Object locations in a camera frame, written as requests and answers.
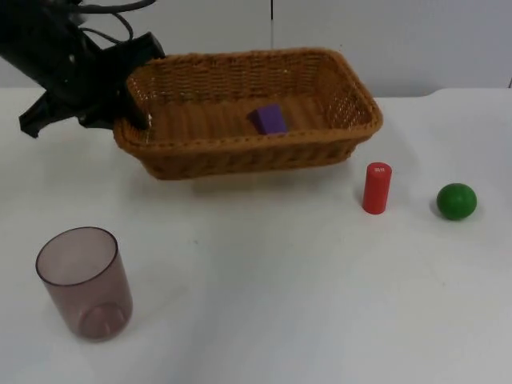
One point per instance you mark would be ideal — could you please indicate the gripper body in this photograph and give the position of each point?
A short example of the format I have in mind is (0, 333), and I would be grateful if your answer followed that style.
(106, 66)

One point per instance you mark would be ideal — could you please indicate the red cylinder block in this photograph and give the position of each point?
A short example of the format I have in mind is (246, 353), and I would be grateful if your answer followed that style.
(376, 190)

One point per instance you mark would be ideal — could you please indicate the brown wicker basket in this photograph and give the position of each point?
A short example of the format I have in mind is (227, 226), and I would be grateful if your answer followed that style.
(248, 160)

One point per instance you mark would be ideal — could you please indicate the clear tinted cup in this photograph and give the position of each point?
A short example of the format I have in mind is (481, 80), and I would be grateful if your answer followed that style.
(86, 288)

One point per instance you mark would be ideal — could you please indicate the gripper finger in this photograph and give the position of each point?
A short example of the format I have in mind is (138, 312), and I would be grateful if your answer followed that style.
(136, 110)
(100, 122)

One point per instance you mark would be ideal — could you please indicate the purple triangular block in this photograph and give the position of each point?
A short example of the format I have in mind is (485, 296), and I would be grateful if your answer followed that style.
(269, 118)

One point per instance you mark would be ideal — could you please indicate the green ball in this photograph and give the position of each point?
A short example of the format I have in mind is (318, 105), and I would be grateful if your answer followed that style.
(456, 201)

